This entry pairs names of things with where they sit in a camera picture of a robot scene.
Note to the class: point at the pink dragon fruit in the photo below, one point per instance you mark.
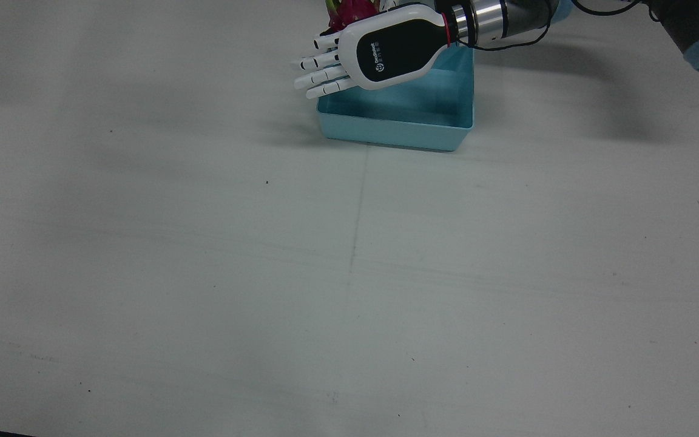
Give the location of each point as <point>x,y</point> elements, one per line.
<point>349,11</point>

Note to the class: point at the left UR5e robot arm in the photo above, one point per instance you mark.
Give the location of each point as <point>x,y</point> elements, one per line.
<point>489,21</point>

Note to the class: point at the light blue plastic bin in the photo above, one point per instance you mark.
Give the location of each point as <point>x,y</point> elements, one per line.
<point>398,121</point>

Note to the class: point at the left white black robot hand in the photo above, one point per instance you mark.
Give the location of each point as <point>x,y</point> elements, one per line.
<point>398,48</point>

